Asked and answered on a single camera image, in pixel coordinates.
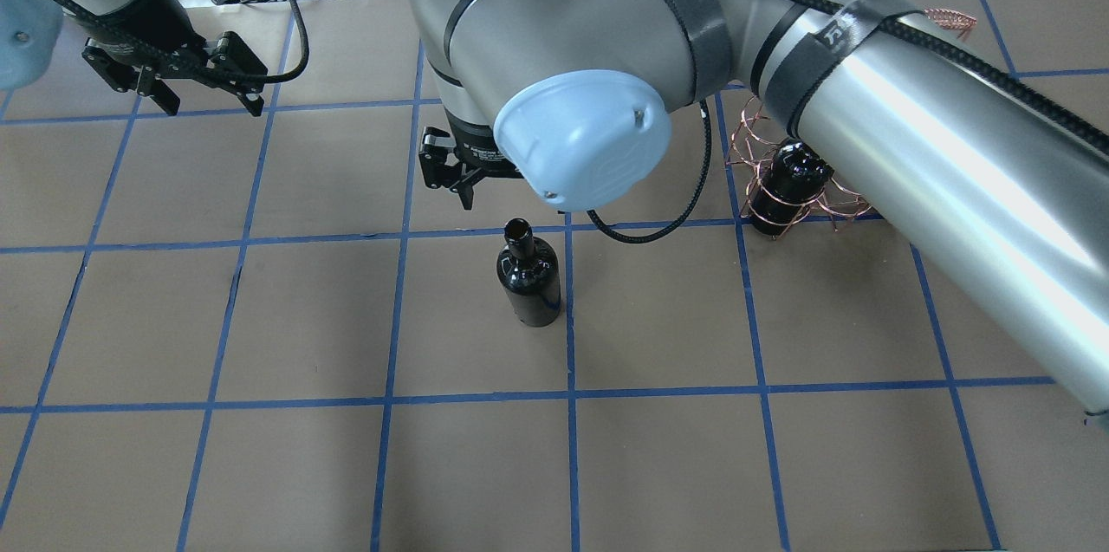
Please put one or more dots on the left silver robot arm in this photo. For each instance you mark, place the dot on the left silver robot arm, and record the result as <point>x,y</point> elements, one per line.
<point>134,46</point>

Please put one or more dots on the dark wine bottle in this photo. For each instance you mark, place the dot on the dark wine bottle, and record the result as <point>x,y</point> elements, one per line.
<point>787,187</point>
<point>528,270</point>

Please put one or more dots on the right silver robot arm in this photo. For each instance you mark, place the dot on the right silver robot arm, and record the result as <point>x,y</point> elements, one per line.
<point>1000,187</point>

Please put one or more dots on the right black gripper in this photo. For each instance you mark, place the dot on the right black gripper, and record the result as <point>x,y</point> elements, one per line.
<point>475,150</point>

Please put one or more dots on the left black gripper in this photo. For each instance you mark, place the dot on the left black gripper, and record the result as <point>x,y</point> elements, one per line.
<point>143,18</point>

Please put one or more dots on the copper wire wine basket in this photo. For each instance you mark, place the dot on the copper wire wine basket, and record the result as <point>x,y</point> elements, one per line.
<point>750,147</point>

